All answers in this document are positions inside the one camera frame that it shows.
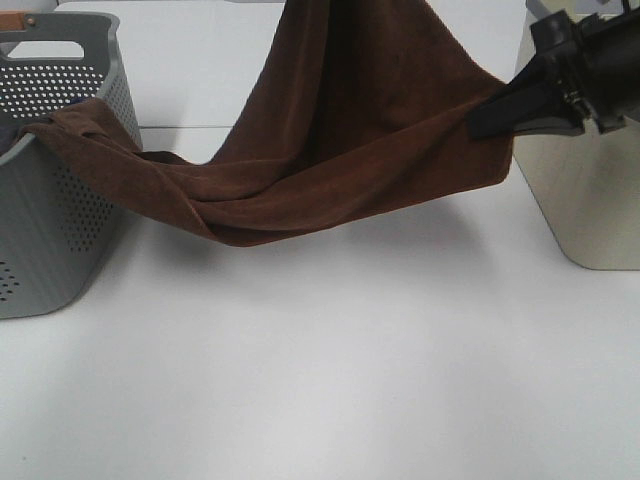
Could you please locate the grey perforated plastic basket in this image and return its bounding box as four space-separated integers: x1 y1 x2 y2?
1 12 141 319

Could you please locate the beige plastic bin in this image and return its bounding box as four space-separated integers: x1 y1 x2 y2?
514 1 639 270

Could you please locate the brown towel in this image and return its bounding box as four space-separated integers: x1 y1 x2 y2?
27 0 513 247

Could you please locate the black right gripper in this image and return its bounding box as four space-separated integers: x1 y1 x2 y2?
465 10 639 140

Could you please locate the orange basket handle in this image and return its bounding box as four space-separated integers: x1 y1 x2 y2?
0 10 34 32

